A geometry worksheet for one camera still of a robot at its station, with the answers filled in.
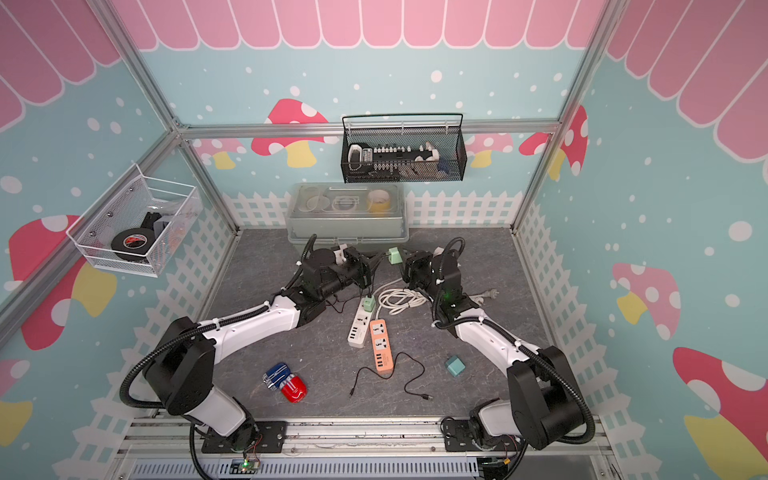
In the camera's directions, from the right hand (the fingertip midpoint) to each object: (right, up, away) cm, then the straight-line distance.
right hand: (394, 248), depth 79 cm
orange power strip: (-3, -29, +8) cm, 30 cm away
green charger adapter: (-8, -17, +13) cm, 22 cm away
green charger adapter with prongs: (0, -2, 0) cm, 2 cm away
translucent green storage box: (-16, +13, +26) cm, 33 cm away
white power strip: (-10, -24, +12) cm, 29 cm away
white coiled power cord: (+1, -17, +19) cm, 25 cm away
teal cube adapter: (+17, -33, +4) cm, 37 cm away
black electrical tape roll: (-61, +2, -9) cm, 61 cm away
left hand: (-2, -2, -2) cm, 3 cm away
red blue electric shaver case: (-31, -35, +2) cm, 47 cm away
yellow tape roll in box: (-6, +17, +25) cm, 31 cm away
